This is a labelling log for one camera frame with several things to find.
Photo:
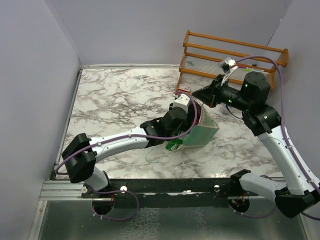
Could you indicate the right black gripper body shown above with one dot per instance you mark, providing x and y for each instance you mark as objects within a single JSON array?
[{"x": 223, "y": 93}]

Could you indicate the green white paper bag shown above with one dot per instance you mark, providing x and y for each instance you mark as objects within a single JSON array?
[{"x": 201, "y": 134}]

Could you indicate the green snack packet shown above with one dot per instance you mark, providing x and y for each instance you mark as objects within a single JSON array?
[{"x": 174, "y": 145}]

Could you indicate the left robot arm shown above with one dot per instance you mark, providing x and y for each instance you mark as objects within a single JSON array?
[{"x": 82, "y": 153}]

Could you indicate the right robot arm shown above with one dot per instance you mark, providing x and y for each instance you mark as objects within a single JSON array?
[{"x": 300, "y": 190}]

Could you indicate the clear plastic cup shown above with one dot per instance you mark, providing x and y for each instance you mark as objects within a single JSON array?
[{"x": 224, "y": 109}]

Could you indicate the red white small box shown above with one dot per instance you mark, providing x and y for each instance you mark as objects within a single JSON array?
[{"x": 184, "y": 88}]

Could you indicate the markers on shelf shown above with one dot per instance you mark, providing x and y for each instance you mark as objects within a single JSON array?
[{"x": 248, "y": 69}]

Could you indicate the wooden shelf rack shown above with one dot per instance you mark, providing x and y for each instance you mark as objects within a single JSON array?
[{"x": 204, "y": 54}]

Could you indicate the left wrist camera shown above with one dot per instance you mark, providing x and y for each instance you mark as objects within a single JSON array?
[{"x": 181, "y": 101}]

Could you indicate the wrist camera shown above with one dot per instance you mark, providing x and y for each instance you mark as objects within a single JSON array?
[
  {"x": 228, "y": 66},
  {"x": 181, "y": 101}
]

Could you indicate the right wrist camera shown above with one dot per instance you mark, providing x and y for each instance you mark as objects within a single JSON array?
[{"x": 228, "y": 66}]

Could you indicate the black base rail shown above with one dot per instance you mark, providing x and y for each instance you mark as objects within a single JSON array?
[{"x": 169, "y": 193}]

